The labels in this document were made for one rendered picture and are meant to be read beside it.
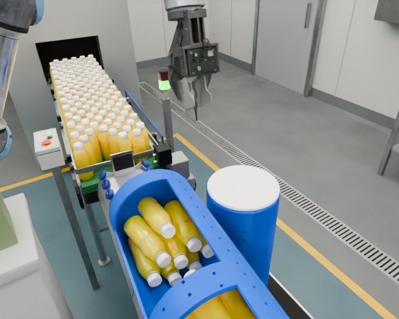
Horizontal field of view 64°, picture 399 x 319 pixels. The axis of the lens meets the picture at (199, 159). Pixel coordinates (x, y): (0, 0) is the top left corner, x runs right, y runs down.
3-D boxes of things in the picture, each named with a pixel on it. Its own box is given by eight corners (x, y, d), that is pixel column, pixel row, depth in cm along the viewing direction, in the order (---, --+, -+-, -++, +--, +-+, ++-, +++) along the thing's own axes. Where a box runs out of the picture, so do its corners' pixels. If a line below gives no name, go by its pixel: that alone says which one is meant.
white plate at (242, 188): (295, 187, 121) (294, 190, 122) (242, 157, 139) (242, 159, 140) (243, 221, 107) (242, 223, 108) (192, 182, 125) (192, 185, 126)
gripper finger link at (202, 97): (205, 124, 64) (200, 77, 61) (194, 119, 69) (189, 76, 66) (219, 121, 65) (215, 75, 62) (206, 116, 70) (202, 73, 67)
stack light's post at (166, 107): (177, 237, 240) (163, 100, 179) (175, 233, 243) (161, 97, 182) (182, 235, 241) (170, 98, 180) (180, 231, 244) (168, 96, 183)
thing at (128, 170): (115, 180, 147) (111, 157, 140) (114, 177, 148) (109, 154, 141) (137, 174, 150) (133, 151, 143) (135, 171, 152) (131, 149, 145)
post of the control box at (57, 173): (93, 290, 204) (47, 160, 149) (92, 285, 207) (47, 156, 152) (99, 288, 205) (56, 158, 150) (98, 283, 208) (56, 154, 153)
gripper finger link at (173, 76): (173, 101, 65) (167, 56, 62) (171, 100, 66) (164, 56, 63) (194, 97, 66) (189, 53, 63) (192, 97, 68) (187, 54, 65)
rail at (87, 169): (78, 175, 147) (76, 169, 145) (78, 174, 147) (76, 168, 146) (160, 152, 161) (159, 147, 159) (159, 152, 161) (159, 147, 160)
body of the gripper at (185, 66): (185, 81, 58) (176, 9, 54) (170, 78, 66) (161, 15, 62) (221, 75, 61) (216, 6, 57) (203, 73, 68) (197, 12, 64)
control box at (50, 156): (42, 171, 142) (34, 151, 136) (39, 150, 157) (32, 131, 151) (65, 165, 145) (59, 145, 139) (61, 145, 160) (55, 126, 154)
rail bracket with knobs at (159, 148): (156, 170, 157) (154, 153, 151) (151, 163, 162) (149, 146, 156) (175, 165, 160) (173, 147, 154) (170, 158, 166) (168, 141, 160)
